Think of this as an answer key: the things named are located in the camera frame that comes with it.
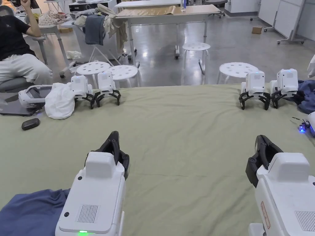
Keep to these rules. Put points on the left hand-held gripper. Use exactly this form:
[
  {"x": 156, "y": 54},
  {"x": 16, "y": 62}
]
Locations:
[{"x": 98, "y": 196}]

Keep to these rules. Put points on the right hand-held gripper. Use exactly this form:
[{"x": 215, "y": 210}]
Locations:
[{"x": 288, "y": 196}]

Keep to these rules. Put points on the black device with blue light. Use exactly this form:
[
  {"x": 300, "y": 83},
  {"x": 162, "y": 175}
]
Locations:
[{"x": 307, "y": 126}]

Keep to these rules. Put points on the bed with pale green sheet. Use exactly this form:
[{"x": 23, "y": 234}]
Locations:
[{"x": 177, "y": 137}]

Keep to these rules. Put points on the spare hand-held gripper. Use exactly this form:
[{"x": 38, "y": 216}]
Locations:
[
  {"x": 79, "y": 86},
  {"x": 254, "y": 82},
  {"x": 286, "y": 80},
  {"x": 105, "y": 82}
]

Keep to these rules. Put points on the dark blue garment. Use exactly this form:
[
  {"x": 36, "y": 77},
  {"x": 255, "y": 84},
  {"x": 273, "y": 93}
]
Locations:
[{"x": 306, "y": 95}]

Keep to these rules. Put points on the small black case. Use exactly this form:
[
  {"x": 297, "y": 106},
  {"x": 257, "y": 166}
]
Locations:
[{"x": 30, "y": 124}]

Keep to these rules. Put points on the white headset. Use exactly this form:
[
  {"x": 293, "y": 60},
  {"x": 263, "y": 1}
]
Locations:
[{"x": 29, "y": 97}]

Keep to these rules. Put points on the dark blue shirt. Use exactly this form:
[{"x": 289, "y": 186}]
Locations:
[{"x": 32, "y": 213}]

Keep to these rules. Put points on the crumpled white cloth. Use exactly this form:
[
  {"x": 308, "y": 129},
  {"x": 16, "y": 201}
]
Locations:
[{"x": 73, "y": 54}]

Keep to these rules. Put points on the grey laptop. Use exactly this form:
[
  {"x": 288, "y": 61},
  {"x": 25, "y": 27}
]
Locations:
[{"x": 14, "y": 111}]

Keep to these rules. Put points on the drying rack with clothes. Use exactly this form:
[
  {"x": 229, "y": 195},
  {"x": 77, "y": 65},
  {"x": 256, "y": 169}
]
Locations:
[{"x": 93, "y": 29}]

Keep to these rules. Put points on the small cardboard carton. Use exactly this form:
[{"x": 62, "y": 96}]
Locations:
[{"x": 257, "y": 30}]

